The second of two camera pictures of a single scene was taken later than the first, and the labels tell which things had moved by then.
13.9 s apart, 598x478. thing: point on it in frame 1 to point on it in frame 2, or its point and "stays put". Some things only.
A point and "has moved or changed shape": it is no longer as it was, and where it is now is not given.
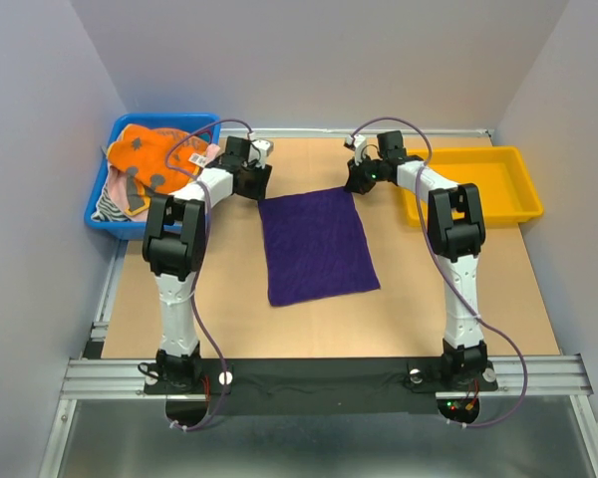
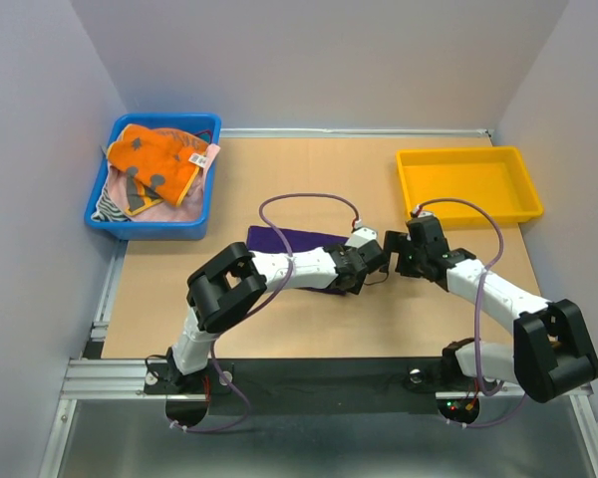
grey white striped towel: (107, 209) stays put
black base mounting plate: (326, 386) stays put
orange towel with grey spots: (153, 161) stays put
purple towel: (315, 247) has moved or changed shape
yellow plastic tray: (503, 188) stays put
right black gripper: (355, 181) to (395, 241)
